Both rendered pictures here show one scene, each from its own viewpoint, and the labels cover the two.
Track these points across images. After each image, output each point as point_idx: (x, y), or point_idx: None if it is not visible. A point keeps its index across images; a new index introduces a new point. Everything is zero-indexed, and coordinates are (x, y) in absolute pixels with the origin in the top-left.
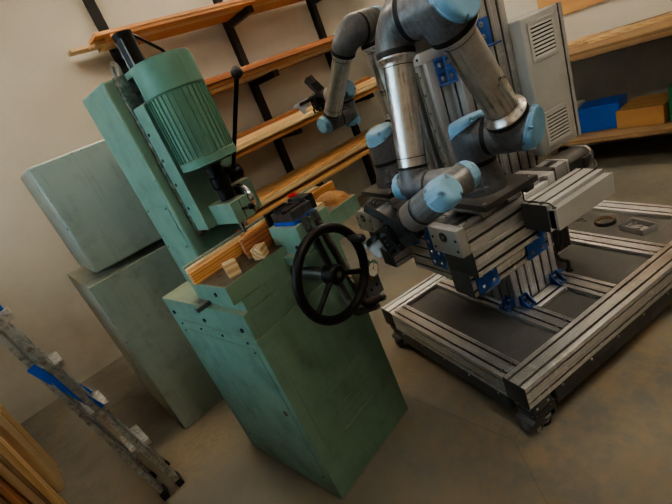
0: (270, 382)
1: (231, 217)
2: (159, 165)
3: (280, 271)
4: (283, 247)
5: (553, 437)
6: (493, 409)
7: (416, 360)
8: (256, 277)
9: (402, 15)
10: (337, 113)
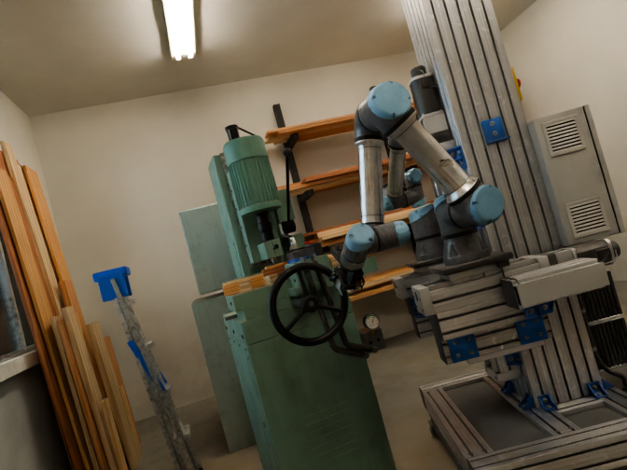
0: (256, 389)
1: (265, 254)
2: (235, 213)
3: (283, 298)
4: (290, 281)
5: None
6: None
7: (439, 450)
8: (260, 297)
9: (360, 114)
10: (397, 194)
